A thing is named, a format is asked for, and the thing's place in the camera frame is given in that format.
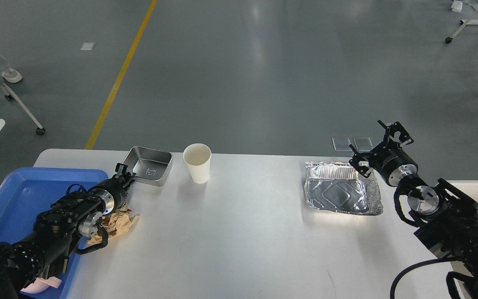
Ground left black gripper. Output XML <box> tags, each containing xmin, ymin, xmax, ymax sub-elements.
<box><xmin>89</xmin><ymin>163</ymin><xmax>136</xmax><ymax>216</ymax></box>

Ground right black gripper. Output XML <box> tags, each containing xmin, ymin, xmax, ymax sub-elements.
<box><xmin>349</xmin><ymin>120</ymin><xmax>419</xmax><ymax>187</ymax></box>

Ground small stainless steel tray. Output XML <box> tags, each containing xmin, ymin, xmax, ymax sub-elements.
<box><xmin>122</xmin><ymin>146</ymin><xmax>173</xmax><ymax>187</ymax></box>

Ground pink mug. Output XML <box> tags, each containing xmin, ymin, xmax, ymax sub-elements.
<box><xmin>20</xmin><ymin>277</ymin><xmax>62</xmax><ymax>294</ymax></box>

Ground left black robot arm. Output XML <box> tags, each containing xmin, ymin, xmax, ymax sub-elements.
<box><xmin>0</xmin><ymin>163</ymin><xmax>135</xmax><ymax>299</ymax></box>

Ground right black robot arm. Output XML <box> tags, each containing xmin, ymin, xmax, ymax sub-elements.
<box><xmin>349</xmin><ymin>121</ymin><xmax>478</xmax><ymax>299</ymax></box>

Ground crumpled brown paper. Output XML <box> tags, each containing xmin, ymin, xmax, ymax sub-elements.
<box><xmin>101</xmin><ymin>203</ymin><xmax>140</xmax><ymax>242</ymax></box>

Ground aluminium foil tray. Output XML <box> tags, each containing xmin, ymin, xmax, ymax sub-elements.
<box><xmin>304</xmin><ymin>162</ymin><xmax>383</xmax><ymax>216</ymax></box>

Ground white paper cup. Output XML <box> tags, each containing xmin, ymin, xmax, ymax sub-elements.
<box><xmin>183</xmin><ymin>143</ymin><xmax>212</xmax><ymax>184</ymax></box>

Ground blue plastic tray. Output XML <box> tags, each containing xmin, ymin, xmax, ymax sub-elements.
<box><xmin>0</xmin><ymin>167</ymin><xmax>110</xmax><ymax>299</ymax></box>

